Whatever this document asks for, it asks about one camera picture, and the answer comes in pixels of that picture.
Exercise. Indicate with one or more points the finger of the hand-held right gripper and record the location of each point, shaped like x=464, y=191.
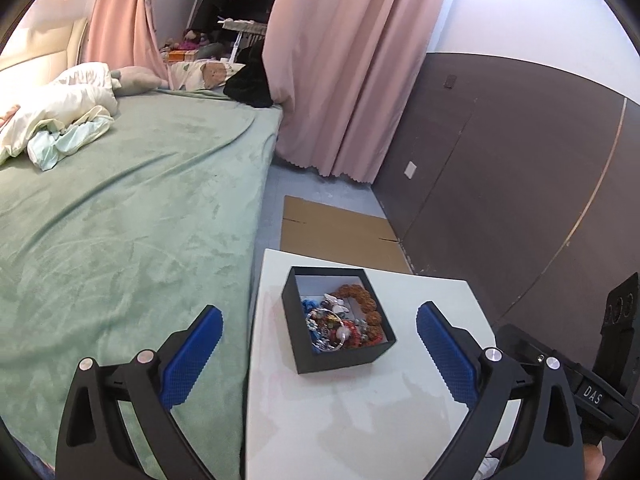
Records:
x=517, y=340

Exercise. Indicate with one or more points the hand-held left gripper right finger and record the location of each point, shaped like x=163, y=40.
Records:
x=447, y=355

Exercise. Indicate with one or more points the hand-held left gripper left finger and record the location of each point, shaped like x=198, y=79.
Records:
x=192, y=355

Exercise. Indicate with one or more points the black jewelry box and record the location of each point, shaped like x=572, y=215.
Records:
x=340, y=360

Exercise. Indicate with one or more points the silver bangle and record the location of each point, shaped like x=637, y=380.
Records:
x=325, y=311

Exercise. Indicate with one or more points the white cloth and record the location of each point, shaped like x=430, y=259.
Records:
x=487, y=469

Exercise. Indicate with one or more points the green bed blanket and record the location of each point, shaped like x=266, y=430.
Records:
x=125, y=210

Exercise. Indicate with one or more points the flat cardboard sheet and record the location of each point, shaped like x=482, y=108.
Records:
x=330, y=230

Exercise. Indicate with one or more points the pale blue cloth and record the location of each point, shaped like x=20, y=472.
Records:
x=50, y=150

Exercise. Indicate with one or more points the black garment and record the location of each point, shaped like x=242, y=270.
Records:
x=247, y=85

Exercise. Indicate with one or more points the grey pillow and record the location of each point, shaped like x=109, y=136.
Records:
x=135, y=80

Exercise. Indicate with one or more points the printed cream pillow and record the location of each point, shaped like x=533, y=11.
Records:
x=200, y=72

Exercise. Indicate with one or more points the white duvet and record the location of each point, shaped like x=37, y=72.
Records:
x=60, y=100

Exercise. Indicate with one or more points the pile of small toys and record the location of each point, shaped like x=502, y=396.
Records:
x=192, y=42

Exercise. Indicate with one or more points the pink curtain scalloped hem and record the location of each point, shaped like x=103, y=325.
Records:
x=340, y=60

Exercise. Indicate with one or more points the clothes drying rack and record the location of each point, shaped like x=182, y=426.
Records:
x=240, y=23

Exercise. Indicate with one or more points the cream padded headboard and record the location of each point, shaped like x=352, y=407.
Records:
x=45, y=45

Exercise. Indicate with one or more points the pink curtain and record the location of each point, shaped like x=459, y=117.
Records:
x=125, y=15

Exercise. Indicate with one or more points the white wall socket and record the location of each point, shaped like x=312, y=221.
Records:
x=410, y=170

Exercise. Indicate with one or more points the dark wall switch plate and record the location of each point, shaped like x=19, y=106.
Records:
x=450, y=81

